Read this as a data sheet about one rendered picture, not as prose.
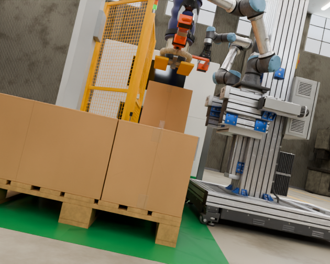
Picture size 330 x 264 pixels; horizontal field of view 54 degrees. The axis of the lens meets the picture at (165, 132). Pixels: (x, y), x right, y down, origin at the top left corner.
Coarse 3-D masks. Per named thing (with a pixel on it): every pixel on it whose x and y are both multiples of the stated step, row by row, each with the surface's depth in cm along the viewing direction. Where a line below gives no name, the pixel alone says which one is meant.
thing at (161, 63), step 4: (156, 56) 231; (160, 56) 231; (156, 60) 239; (160, 60) 236; (164, 60) 234; (168, 60) 233; (156, 64) 251; (160, 64) 248; (164, 64) 245; (156, 68) 263; (160, 68) 260; (164, 68) 257
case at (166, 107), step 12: (156, 84) 286; (156, 96) 285; (168, 96) 286; (180, 96) 286; (144, 108) 282; (156, 108) 283; (168, 108) 284; (180, 108) 285; (144, 120) 280; (156, 120) 281; (168, 120) 282; (180, 120) 283; (180, 132) 281
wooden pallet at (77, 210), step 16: (0, 192) 160; (16, 192) 186; (32, 192) 154; (48, 192) 154; (64, 192) 162; (64, 208) 154; (80, 208) 154; (96, 208) 154; (112, 208) 155; (128, 208) 155; (80, 224) 154; (160, 224) 155; (176, 224) 155; (160, 240) 154; (176, 240) 154
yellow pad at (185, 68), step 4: (180, 64) 236; (184, 64) 233; (188, 64) 232; (192, 64) 232; (180, 68) 246; (184, 68) 243; (188, 68) 241; (192, 68) 238; (180, 72) 259; (184, 72) 256; (188, 72) 254
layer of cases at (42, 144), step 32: (0, 96) 156; (0, 128) 156; (32, 128) 156; (64, 128) 156; (96, 128) 156; (128, 128) 157; (160, 128) 157; (0, 160) 155; (32, 160) 155; (64, 160) 155; (96, 160) 156; (128, 160) 156; (160, 160) 156; (192, 160) 156; (96, 192) 155; (128, 192) 155; (160, 192) 156
